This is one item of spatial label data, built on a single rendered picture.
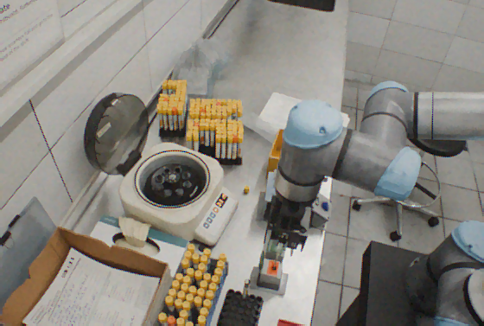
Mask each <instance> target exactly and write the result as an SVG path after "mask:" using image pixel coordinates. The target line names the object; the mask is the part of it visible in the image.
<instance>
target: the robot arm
mask: <svg viewBox="0 0 484 326"><path fill-rule="evenodd" d="M369 95H370V96H369V98H368V99H367V100H366V103H365V105H364V110H363V118H362V120H361V123H360V127H359V129H358V130H357V131H355V130H353V129H350V128H347V127H345V126H342V117H341V114H340V113H339V112H338V111H337V109H335V108H333V107H332V106H331V105H330V104H329V103H326V102H323V101H320V100H314V99H305V100H303V101H301V102H299V103H297V104H295V105H294V106H293V107H292V108H291V109H290V113H289V116H288V119H287V123H286V126H285V128H284V129H283V142H282V148H281V152H280V157H279V161H278V164H277V172H276V177H275V193H276V195H274V196H272V197H271V202H272V203H271V202H267V205H266V208H265V210H264V216H263V217H264V220H265V221H266V222H267V228H266V233H265V237H264V244H265V242H266V238H267V234H269V236H270V238H271V242H270V244H269V246H268V252H269V251H270V249H271V243H273V244H274V245H275V246H277V245H278V243H282V244H283V248H286V247H287V248H288V249H290V256H291V257H292V256H293V253H294V249H297V248H298V245H302V246H301V249H300V252H301V251H302V250H303V247H304V244H305V242H306V239H307V237H308V235H309V230H310V228H311V227H312V222H313V217H314V212H313V211H311V210H312V209H313V205H312V204H313V203H314V202H315V200H316V197H317V195H318V194H319V192H320V190H321V187H322V183H323V182H327V181H328V178H334V179H335V180H337V181H340V182H344V183H346V184H349V185H351V186H354V187H356V188H359V189H362V190H365V191H366V190H367V191H370V192H371V193H373V194H374V195H376V196H378V195H380V196H384V197H385V198H391V199H393V200H396V201H403V200H405V198H407V197H408V196H409V194H410V193H411V191H412V190H413V187H414V185H415V183H416V181H417V178H418V175H419V172H420V169H421V160H422V158H421V157H420V154H419V153H418V152H415V151H413V150H411V149H410V148H409V147H405V143H406V138H427V139H457V140H484V92H467V93H465V92H448V93H443V92H428V93H419V92H409V91H408V90H407V88H406V87H404V85H401V84H399V83H397V82H396V81H386V82H383V83H381V84H378V85H376V87H374V88H373V90H372V91H371V92H370V94H369ZM403 283H404V290H405V292H406V293H407V294H406V295H407V296H408V297H409V299H410V300H411V302H412V303H413V304H415V306H417V308H418V309H420V310H421V311H423V312H424V313H427V314H429V315H432V316H434V324H435V325H434V326H484V224H483V223H481V222H480V221H463V222H462V223H460V224H459V226H457V227H455V228H453V229H452V231H451V233H450V234H449V236H448V237H447V238H445V239H444V240H443V241H442V242H441V243H440V244H439V246H438V247H437V248H436V249H435V250H434V251H433V252H432V253H429V254H426V255H424V256H421V257H418V258H416V259H414V260H413V261H411V263H410V264H409V265H408V267H407V268H406V269H405V271H404V281H403Z"/></svg>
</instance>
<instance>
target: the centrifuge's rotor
mask: <svg viewBox="0 0 484 326"><path fill-rule="evenodd" d="M164 172H166V175H165V174H164ZM144 189H145V194H146V198H147V199H148V200H149V201H151V202H153V203H155V204H158V205H161V206H168V207H172V206H179V205H182V204H185V203H188V202H191V201H192V200H194V199H195V198H197V197H198V196H199V195H200V194H201V192H202V182H201V178H200V176H199V175H198V173H197V172H196V171H195V170H193V169H191V168H189V167H188V166H185V165H182V164H176V163H172V164H168V165H164V166H162V167H160V168H158V169H156V170H154V171H153V172H152V173H151V174H150V175H149V177H148V178H147V180H146V183H145V187H144Z"/></svg>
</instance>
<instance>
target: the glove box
mask: <svg viewBox="0 0 484 326"><path fill-rule="evenodd" d="M90 236H91V237H93V238H97V239H99V240H101V241H103V242H105V243H106V244H107V245H108V246H110V247H111V246H112V245H114V246H122V247H126V248H130V249H133V250H136V251H138V252H141V253H143V254H146V255H148V256H150V257H152V258H154V259H157V260H160V261H162V262H165V263H168V264H169V269H170V275H171V278H172V281H174V280H176V275H177V274H178V273H181V272H182V269H183V268H182V260H183V259H185V252H186V251H187V250H188V245H189V242H188V240H185V239H182V238H179V237H176V236H174V235H171V234H167V233H162V232H159V231H156V230H153V229H152V227H151V225H150V224H143V223H140V222H138V221H134V219H132V218H126V217H122V216H120V218H119V219H118V218H115V217H112V216H110V215H106V214H103V216H102V217H101V218H100V219H99V221H98V224H97V226H95V228H94V230H93V231H92V233H91V234H90Z"/></svg>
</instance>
